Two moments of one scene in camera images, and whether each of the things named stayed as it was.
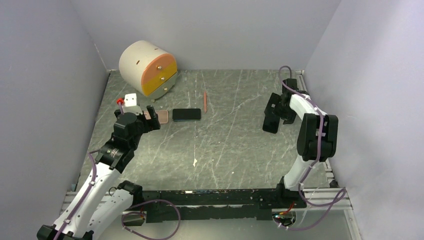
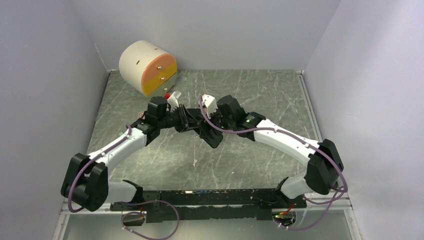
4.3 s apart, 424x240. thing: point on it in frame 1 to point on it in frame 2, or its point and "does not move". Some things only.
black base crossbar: x=253 y=204 does not move
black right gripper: x=288 y=117 to x=205 y=133
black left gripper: x=149 y=124 to x=186 y=121
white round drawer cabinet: x=145 y=68 does not move
